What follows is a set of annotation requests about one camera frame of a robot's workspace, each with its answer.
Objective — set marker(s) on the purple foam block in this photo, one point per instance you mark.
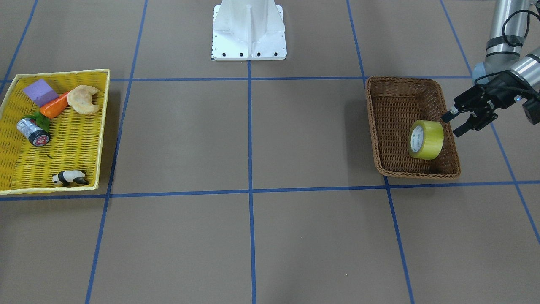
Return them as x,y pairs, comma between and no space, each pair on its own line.
40,92

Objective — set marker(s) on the panda toy figurine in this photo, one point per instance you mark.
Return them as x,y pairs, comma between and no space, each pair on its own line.
65,178

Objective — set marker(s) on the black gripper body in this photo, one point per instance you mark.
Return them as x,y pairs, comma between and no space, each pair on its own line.
500,91

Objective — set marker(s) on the small glass jar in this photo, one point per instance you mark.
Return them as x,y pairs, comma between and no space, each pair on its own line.
37,136

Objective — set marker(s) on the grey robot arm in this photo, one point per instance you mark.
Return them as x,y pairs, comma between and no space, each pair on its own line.
509,31

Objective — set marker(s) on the yellow tape roll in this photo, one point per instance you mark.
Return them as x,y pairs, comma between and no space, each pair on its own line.
425,140

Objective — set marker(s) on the toy croissant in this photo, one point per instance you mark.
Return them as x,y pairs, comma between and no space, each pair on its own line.
80,99

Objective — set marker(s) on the yellow wicker basket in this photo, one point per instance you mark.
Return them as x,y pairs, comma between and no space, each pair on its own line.
76,142

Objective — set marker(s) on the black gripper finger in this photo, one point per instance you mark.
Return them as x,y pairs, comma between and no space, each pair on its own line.
470,124
449,115

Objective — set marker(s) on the brown wicker basket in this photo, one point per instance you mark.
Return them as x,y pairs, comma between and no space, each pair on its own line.
393,105

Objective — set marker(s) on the orange toy carrot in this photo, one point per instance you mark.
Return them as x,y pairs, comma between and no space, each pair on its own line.
49,111

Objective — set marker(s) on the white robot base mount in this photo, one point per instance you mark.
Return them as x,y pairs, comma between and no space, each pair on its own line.
248,30

